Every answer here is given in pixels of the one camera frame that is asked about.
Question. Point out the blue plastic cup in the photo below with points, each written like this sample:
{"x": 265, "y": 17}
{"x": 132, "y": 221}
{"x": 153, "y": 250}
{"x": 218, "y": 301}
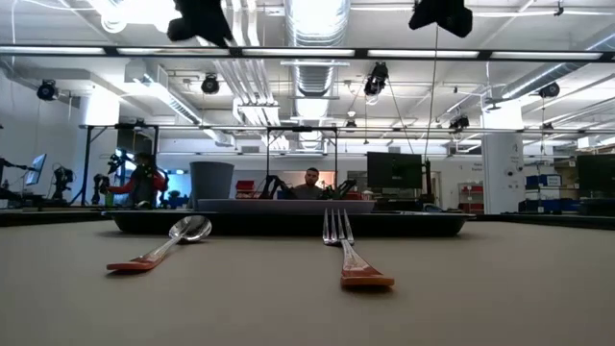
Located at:
{"x": 211, "y": 182}

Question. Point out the dark green plastic tray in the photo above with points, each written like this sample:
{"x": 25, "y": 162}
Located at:
{"x": 288, "y": 225}

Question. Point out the white round column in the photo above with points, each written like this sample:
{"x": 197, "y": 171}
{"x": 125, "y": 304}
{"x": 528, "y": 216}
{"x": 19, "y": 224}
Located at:
{"x": 502, "y": 163}

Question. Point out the black monitor on stand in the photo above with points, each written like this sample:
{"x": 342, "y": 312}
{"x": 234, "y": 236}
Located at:
{"x": 394, "y": 170}

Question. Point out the red storage bin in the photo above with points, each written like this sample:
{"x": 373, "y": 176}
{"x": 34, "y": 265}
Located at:
{"x": 245, "y": 187}

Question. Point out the person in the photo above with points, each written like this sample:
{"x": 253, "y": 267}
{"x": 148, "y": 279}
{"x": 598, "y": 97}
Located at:
{"x": 311, "y": 187}
{"x": 144, "y": 185}

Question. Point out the blue storage bin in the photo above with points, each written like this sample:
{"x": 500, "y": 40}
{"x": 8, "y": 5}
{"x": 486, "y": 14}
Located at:
{"x": 543, "y": 180}

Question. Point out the dark large monitor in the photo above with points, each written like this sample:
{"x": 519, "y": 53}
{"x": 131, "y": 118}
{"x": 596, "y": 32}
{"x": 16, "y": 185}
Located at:
{"x": 596, "y": 173}

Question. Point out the lit computer monitor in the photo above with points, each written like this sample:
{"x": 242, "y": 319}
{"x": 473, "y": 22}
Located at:
{"x": 36, "y": 169}

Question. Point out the black ceiling camera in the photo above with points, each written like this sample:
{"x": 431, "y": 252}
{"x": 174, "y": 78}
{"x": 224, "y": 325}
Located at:
{"x": 376, "y": 79}
{"x": 47, "y": 90}
{"x": 549, "y": 90}
{"x": 210, "y": 85}

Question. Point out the black metal rig frame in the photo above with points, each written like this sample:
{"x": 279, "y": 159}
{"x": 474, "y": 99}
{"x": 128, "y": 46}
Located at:
{"x": 360, "y": 53}

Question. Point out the silver ventilation duct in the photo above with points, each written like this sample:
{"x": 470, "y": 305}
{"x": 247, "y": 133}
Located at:
{"x": 314, "y": 48}

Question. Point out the black background rig frame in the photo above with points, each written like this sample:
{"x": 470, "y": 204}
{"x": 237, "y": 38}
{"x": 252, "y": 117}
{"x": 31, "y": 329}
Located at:
{"x": 300, "y": 130}
{"x": 120, "y": 127}

